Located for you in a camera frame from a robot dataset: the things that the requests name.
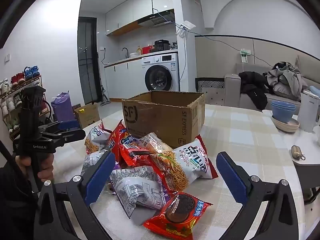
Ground blue bowl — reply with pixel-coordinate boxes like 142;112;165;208
271;100;297;110
272;105;296;123

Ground white base cabinets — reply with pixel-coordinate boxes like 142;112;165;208
104;57;147;100

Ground grey clothes pile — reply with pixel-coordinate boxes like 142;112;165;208
263;61;309;102

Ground grey sofa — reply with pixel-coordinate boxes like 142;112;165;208
224;55;320;110

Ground printed floor carton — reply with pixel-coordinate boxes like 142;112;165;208
74;102;101;129

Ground black rice cooker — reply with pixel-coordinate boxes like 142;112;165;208
154;39;171;52

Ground white wall router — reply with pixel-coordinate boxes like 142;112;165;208
176;20;196;38

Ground white wall cabinets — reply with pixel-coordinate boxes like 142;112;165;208
105;0;174;37

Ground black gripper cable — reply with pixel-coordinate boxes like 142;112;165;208
0;140;34;195

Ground white noodle snack packet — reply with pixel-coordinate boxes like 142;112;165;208
150;141;209;193

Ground plastic bottle with red cap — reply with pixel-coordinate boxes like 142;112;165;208
84;122;113;154

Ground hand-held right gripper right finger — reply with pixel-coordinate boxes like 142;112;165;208
215;151;300;240

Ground silver purple snack packet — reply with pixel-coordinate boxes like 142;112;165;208
109;166;173;227
81;149;110;175

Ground black range hood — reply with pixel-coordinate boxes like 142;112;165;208
137;9;175;28

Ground white electric kettle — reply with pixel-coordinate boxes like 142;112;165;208
296;90;320;133

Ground black jacket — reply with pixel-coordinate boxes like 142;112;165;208
238;71;269;110

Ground rows of shoes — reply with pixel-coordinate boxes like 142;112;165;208
0;65;49;140

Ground purple bag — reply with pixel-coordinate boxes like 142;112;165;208
51;92;75;123

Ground person's left forearm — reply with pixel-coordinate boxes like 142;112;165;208
0;165;40;240

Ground beige dish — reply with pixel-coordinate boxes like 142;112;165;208
271;115;300;133

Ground brown cardboard box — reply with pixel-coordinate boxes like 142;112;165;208
122;90;206;149

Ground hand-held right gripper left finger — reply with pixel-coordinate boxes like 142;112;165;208
32;151;117;240

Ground white power strip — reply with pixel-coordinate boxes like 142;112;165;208
239;49;252;63

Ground olive key pouch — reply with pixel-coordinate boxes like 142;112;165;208
291;145;306;160

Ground dark glass door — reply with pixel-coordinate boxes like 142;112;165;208
78;17;102;105

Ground white washing machine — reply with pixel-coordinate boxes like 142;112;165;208
141;52;180;92

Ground red cookie packet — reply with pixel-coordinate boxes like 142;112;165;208
143;192;213;240

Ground person's left hand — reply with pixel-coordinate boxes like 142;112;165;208
15;154;55;183

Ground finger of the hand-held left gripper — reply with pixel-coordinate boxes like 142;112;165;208
39;120;81;137
44;129;87;147

